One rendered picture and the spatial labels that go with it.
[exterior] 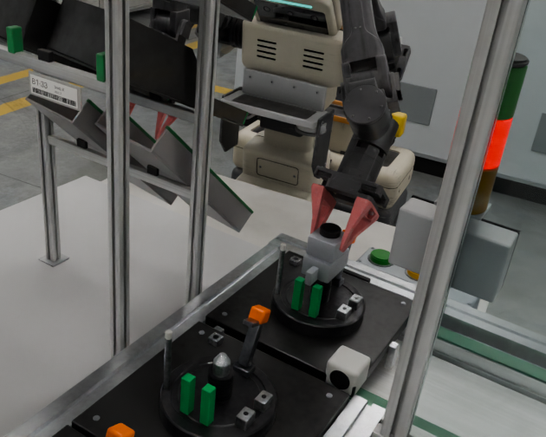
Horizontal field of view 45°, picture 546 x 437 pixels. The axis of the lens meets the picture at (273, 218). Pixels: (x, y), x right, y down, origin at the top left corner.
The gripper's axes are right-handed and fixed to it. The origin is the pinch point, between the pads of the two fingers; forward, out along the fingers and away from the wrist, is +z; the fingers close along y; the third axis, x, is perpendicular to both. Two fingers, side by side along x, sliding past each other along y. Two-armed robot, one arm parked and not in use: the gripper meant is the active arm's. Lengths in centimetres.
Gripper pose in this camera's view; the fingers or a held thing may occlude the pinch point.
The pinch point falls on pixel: (328, 240)
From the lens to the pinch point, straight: 93.1
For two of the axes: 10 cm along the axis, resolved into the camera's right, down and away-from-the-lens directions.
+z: -4.0, 9.0, -1.6
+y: 8.5, 3.0, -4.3
